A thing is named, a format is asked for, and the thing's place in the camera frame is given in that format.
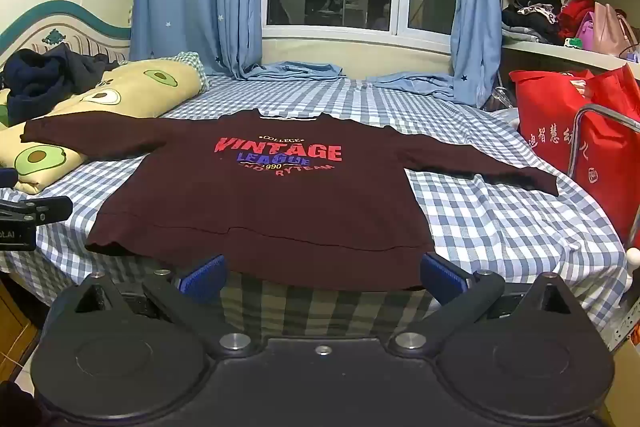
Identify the red cloth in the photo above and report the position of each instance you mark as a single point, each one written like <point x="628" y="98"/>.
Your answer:
<point x="575" y="14"/>

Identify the chrome metal tube frame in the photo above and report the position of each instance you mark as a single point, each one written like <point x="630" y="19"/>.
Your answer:
<point x="575" y="132"/>

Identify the dark navy clothes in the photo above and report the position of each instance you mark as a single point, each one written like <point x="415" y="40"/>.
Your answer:
<point x="40" y="82"/>

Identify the cardboard box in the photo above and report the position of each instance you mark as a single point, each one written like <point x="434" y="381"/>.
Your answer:
<point x="627" y="382"/>

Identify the small green toy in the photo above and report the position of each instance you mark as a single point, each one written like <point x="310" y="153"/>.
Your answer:
<point x="573" y="43"/>

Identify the maroon printed sweatshirt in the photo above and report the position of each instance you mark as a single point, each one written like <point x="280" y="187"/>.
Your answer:
<point x="280" y="217"/>

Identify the pink handbag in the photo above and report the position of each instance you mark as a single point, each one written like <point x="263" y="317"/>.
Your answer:
<point x="607" y="32"/>

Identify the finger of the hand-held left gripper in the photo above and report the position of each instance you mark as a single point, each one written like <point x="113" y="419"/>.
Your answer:
<point x="45" y="209"/>
<point x="7" y="178"/>

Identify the pile of dark clothes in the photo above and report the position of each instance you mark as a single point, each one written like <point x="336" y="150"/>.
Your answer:
<point x="530" y="19"/>

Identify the yellow avocado pillow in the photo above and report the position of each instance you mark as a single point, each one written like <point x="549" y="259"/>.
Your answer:
<point x="125" y="93"/>

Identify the green checked pillow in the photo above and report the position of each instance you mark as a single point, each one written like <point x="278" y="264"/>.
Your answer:
<point x="194" y="67"/>

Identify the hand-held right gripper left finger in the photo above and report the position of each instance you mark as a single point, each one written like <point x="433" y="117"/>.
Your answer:
<point x="202" y="278"/>

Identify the blue white checked bed sheet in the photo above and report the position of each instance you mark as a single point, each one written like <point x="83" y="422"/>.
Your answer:
<point x="500" y="217"/>

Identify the white teal bed headboard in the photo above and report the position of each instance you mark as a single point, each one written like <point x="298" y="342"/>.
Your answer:
<point x="60" y="32"/>

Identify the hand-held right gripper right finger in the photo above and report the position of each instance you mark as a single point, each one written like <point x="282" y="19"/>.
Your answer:
<point x="442" y="278"/>

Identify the red printed tote bag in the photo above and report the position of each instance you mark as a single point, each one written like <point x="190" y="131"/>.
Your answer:
<point x="550" y="122"/>

